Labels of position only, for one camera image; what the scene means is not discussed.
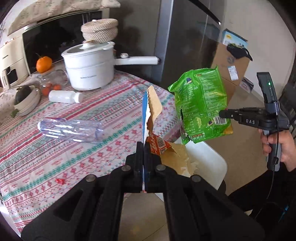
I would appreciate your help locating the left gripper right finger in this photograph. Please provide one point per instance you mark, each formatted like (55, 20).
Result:
(195, 210)

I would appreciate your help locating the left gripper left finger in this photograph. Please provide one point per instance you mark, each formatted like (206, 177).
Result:
(91, 210)

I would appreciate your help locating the torn brown paper package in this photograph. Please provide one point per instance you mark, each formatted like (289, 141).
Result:
(166, 143)

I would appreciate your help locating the green snack bag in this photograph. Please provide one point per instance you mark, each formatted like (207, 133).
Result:
(199, 97)

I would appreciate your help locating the clear crushed plastic bottle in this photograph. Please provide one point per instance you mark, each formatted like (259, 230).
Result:
(87, 131)

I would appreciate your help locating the blue milk carton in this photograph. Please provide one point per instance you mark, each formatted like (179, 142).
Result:
(145, 117)

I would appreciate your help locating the person right hand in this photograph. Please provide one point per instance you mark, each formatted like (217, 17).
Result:
(288, 150)

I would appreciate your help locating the cardboard box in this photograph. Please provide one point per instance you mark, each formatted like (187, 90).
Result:
(231, 70)

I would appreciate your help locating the patterned tablecloth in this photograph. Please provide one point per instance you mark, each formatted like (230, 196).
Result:
(47, 151)

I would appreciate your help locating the dark grey refrigerator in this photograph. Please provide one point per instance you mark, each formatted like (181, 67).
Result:
(187, 38)

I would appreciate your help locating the small white bottle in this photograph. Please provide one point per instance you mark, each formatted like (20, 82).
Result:
(64, 96)

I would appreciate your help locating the stacked white bowls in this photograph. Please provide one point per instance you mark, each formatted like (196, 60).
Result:
(28, 104)

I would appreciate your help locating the glass teapot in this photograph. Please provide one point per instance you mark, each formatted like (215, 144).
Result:
(53, 80)

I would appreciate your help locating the dark green squash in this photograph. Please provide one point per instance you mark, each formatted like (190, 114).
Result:
(22, 93)

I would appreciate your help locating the white electric cooking pot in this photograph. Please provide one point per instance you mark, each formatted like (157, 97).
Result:
(91, 66)

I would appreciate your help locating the orange mandarin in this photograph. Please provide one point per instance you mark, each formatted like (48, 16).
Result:
(43, 64)

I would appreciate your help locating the black microwave oven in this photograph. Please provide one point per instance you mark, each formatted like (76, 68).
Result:
(54, 35)

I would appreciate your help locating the floral white cloth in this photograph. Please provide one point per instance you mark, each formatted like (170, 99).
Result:
(40, 10)

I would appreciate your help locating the woven rope basket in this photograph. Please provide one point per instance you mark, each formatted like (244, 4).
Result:
(99, 31)

